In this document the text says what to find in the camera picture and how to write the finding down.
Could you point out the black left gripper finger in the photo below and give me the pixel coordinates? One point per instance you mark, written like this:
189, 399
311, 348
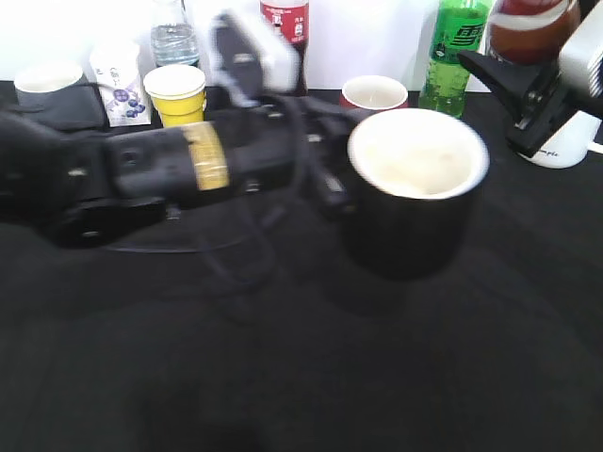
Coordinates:
334, 121
330, 195

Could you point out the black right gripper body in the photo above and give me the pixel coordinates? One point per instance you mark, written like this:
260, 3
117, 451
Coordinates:
542, 105

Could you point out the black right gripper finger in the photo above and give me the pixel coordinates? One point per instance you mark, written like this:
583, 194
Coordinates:
529, 136
515, 86

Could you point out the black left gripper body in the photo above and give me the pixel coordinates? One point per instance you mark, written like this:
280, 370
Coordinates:
268, 143

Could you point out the Nescafe coffee bottle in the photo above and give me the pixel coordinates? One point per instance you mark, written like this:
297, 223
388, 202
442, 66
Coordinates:
530, 32

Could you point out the black mug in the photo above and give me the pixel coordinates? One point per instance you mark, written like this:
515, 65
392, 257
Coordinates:
414, 176

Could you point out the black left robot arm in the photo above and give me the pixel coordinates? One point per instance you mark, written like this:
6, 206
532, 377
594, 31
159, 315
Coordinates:
87, 189

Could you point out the white mug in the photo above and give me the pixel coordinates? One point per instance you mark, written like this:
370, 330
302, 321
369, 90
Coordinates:
569, 145

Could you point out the red mug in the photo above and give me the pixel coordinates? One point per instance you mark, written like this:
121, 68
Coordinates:
374, 93

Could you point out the green sprite bottle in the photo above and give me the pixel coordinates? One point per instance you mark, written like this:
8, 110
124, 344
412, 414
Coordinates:
459, 27

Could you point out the grey mug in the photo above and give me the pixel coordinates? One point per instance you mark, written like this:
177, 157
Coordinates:
59, 95

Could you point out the yellow paper cup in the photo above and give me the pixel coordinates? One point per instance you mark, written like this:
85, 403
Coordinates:
178, 93

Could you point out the cola bottle red label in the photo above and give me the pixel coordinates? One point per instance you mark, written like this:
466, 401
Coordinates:
290, 18

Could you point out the clear water bottle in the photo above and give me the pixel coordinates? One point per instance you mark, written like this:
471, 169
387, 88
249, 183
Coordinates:
173, 38

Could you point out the white blueberry milk carton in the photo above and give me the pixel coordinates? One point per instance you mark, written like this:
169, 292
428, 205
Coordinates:
116, 69

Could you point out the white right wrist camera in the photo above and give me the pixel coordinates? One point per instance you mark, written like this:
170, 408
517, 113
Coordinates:
580, 64

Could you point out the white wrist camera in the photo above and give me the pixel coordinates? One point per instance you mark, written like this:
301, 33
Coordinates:
251, 58
580, 64

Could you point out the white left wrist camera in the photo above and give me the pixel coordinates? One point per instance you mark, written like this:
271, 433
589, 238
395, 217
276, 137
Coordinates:
251, 58

